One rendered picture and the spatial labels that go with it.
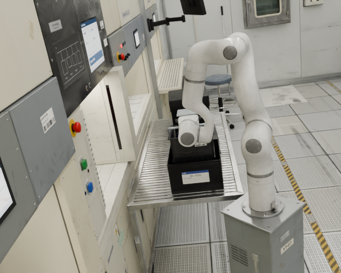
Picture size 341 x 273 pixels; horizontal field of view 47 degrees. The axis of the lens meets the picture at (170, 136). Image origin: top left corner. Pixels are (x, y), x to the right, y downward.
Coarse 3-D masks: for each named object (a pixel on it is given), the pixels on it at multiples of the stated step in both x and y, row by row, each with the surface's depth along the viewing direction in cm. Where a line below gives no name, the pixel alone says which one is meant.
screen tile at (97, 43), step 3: (90, 27) 180; (93, 27) 184; (93, 30) 184; (96, 30) 190; (93, 33) 183; (96, 33) 189; (99, 39) 193; (96, 42) 187; (99, 42) 192; (96, 45) 186; (99, 45) 191; (96, 48) 186
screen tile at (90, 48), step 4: (88, 28) 176; (84, 32) 169; (88, 32) 175; (84, 36) 169; (88, 36) 174; (92, 40) 180; (92, 44) 179; (88, 48) 172; (92, 48) 178; (88, 52) 172; (92, 52) 178
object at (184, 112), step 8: (184, 112) 201; (192, 112) 199; (168, 128) 205; (176, 128) 204; (168, 136) 200; (176, 144) 198; (200, 144) 197; (208, 144) 197; (176, 152) 200; (184, 152) 199; (192, 152) 199; (200, 152) 199; (208, 152) 198; (176, 160) 201; (184, 160) 201; (192, 160) 201; (200, 160) 200; (208, 160) 200
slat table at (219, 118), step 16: (224, 112) 312; (160, 128) 300; (224, 128) 280; (160, 144) 270; (224, 144) 254; (144, 160) 250; (160, 160) 246; (224, 160) 233; (144, 176) 229; (160, 176) 226; (224, 176) 215; (144, 192) 211; (160, 192) 208; (192, 192) 204; (208, 192) 201; (240, 192) 196; (128, 208) 201; (144, 208) 201; (144, 256) 215; (144, 272) 217
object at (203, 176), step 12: (216, 144) 222; (168, 156) 208; (216, 156) 224; (168, 168) 199; (180, 168) 198; (192, 168) 198; (204, 168) 198; (216, 168) 197; (180, 180) 201; (192, 180) 201; (204, 180) 200; (216, 180) 200; (180, 192) 204
